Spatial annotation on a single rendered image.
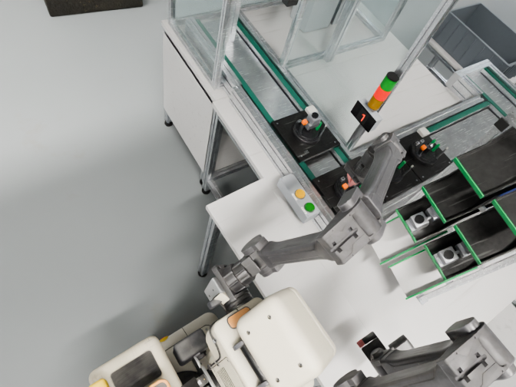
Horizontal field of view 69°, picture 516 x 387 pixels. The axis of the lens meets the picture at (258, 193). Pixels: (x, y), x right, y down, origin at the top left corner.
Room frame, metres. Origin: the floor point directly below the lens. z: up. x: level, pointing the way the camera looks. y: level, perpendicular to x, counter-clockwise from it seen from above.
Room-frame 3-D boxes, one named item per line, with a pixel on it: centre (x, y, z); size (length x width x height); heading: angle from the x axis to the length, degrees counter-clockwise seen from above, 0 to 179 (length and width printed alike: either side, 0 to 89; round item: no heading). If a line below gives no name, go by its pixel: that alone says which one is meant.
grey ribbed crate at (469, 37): (3.00, -1.15, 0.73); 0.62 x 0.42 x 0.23; 52
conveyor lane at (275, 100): (1.21, -0.14, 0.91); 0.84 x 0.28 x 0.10; 52
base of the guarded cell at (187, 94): (2.03, 0.19, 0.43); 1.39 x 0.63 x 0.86; 142
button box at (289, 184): (0.89, -0.16, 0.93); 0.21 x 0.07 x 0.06; 52
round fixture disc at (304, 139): (1.22, -0.10, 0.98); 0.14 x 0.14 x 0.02
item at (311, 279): (0.74, -0.39, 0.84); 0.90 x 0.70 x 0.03; 54
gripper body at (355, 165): (0.82, -0.29, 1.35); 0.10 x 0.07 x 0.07; 51
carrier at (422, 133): (1.39, -0.67, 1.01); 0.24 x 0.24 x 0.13; 52
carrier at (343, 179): (1.00, -0.36, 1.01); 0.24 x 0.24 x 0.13; 52
